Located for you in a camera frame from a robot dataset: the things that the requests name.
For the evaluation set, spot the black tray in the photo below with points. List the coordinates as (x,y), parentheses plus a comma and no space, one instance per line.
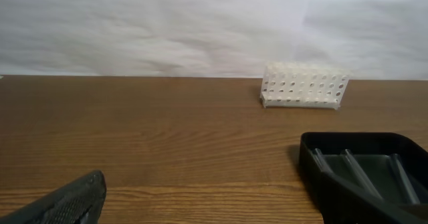
(361,143)

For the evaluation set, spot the white test tube rack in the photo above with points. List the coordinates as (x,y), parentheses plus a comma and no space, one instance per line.
(299,98)

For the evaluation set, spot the clear test tube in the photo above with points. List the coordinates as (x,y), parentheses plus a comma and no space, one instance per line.
(321,160)
(404,180)
(361,175)

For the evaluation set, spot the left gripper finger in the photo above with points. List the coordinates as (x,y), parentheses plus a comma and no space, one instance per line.
(67,204)

